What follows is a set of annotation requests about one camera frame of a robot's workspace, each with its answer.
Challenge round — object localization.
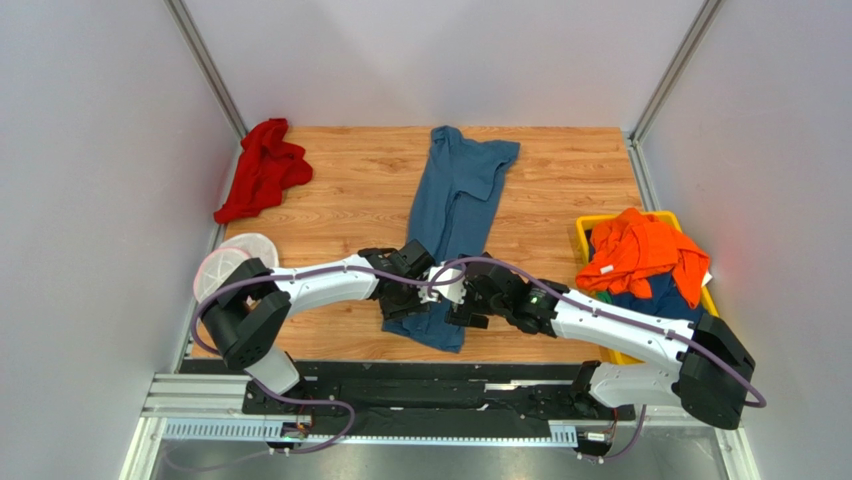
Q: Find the yellow plastic bin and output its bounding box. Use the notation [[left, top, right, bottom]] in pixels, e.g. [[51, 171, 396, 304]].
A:
[[574, 210, 721, 367]]

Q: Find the navy blue t shirt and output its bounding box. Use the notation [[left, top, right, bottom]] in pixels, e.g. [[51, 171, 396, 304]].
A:
[[609, 273, 707, 322]]

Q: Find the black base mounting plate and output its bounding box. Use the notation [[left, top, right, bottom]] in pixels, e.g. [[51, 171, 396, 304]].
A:
[[242, 361, 635, 438]]

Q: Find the aluminium frame rail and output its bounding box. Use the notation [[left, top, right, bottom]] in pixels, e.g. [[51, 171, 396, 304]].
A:
[[120, 374, 760, 479]]

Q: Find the teal blue t shirt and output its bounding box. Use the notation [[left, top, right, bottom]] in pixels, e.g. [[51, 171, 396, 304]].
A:
[[381, 125, 522, 354]]

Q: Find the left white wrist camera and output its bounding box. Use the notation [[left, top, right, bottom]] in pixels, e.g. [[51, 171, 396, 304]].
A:
[[419, 265, 467, 305]]

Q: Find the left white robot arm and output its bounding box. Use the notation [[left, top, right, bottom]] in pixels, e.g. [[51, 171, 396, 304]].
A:
[[196, 241, 435, 397]]

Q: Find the red t shirt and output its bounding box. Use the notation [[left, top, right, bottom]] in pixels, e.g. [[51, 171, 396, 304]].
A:
[[213, 118, 314, 225]]

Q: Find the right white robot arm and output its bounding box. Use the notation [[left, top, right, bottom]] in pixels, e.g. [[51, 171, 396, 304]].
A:
[[423, 255, 767, 430]]

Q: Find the white mesh laundry bag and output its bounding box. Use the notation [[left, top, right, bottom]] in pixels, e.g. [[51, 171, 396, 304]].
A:
[[193, 233, 280, 303]]

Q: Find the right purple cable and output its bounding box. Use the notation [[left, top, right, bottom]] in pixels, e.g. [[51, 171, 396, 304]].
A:
[[425, 256, 768, 463]]

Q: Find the orange t shirt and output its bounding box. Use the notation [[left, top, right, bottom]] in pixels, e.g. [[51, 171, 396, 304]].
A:
[[575, 208, 710, 309]]

